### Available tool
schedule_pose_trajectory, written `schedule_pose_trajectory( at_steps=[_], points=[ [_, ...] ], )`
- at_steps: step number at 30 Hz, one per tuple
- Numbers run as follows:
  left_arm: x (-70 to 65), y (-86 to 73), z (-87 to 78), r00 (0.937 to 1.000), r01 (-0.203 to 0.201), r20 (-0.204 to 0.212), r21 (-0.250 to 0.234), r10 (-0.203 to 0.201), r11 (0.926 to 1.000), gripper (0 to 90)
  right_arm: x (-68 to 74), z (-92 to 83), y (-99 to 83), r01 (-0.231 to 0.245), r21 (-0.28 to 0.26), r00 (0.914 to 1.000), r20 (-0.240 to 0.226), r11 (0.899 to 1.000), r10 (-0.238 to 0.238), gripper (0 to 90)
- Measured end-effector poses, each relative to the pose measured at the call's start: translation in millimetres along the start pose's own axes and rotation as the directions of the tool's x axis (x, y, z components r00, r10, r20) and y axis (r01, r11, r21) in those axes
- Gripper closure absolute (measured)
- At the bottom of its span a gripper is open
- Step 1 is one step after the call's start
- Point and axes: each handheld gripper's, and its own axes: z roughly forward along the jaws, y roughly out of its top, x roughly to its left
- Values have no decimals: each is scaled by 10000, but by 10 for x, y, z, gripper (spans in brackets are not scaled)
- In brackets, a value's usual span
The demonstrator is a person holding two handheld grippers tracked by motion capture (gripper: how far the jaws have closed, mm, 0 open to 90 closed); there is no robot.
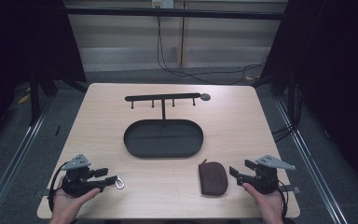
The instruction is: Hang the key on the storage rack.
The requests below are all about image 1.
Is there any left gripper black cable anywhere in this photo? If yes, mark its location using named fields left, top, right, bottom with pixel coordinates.
left=48, top=161, right=71, bottom=213

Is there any person's left hand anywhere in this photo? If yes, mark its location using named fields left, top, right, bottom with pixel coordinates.
left=49, top=176, right=103, bottom=224

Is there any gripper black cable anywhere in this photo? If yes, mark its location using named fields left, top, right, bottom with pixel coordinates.
left=48, top=161, right=71, bottom=213
left=276, top=179, right=290, bottom=219

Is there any metal floor rail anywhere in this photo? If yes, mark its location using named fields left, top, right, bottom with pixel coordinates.
left=274, top=97, right=351, bottom=224
left=0, top=102, right=52, bottom=224

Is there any brown zip pouch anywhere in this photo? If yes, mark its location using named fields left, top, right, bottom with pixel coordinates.
left=198, top=159, right=229, bottom=197

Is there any white wall socket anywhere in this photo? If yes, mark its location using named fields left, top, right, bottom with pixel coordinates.
left=151, top=0, right=175, bottom=9

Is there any black curtain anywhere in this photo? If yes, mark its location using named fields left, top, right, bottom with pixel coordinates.
left=259, top=0, right=358, bottom=188
left=0, top=0, right=88, bottom=150

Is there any black hook rack with tray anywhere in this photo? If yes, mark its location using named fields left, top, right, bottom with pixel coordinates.
left=123, top=91, right=213, bottom=160

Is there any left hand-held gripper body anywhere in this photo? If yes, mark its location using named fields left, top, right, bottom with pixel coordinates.
left=60, top=153, right=106, bottom=198

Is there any silver metal carabiner clip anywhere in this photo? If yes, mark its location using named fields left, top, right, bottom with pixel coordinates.
left=115, top=175, right=126, bottom=190

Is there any black wall cable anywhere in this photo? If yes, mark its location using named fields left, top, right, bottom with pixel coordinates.
left=156, top=15, right=267, bottom=86

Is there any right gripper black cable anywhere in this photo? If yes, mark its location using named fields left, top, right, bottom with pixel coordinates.
left=276, top=179, right=290, bottom=219

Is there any person's right hand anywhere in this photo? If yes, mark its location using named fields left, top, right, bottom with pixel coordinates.
left=241, top=182, right=285, bottom=224

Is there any yellow floor tape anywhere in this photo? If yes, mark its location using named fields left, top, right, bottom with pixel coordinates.
left=17, top=92, right=32, bottom=105

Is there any black horizontal frame bar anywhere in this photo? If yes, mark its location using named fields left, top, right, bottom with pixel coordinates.
left=64, top=7, right=288, bottom=21

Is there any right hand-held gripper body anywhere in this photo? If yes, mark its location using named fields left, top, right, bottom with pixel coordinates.
left=244, top=154, right=296, bottom=195

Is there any bundle of black floor cables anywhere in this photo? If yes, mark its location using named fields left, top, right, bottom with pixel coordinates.
left=270, top=123, right=296, bottom=143

